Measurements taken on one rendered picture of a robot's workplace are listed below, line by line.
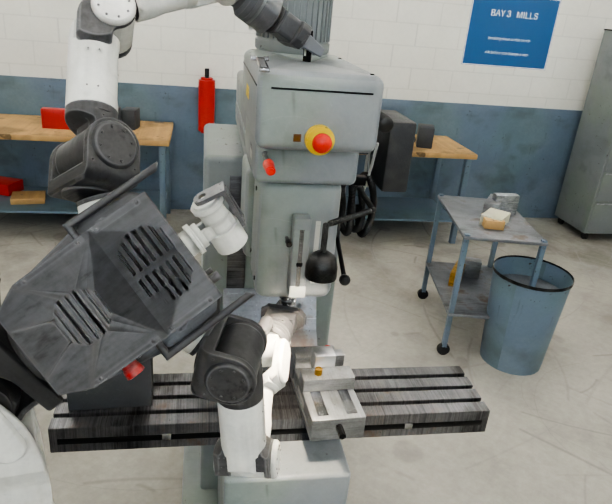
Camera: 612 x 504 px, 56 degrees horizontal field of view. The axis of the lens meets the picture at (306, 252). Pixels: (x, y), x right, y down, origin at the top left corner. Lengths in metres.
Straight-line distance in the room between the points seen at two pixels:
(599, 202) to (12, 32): 5.66
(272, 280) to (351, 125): 0.46
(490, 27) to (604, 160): 1.69
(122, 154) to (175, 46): 4.60
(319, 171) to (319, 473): 0.81
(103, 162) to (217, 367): 0.39
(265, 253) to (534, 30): 5.27
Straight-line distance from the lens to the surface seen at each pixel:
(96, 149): 1.01
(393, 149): 1.71
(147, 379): 1.66
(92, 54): 1.14
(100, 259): 0.90
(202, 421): 1.66
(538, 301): 3.60
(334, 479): 1.66
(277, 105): 1.18
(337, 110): 1.20
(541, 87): 6.56
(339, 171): 1.34
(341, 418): 1.59
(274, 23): 1.34
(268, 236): 1.40
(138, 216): 0.89
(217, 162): 1.81
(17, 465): 1.15
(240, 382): 1.01
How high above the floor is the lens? 2.02
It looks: 24 degrees down
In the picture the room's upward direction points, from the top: 5 degrees clockwise
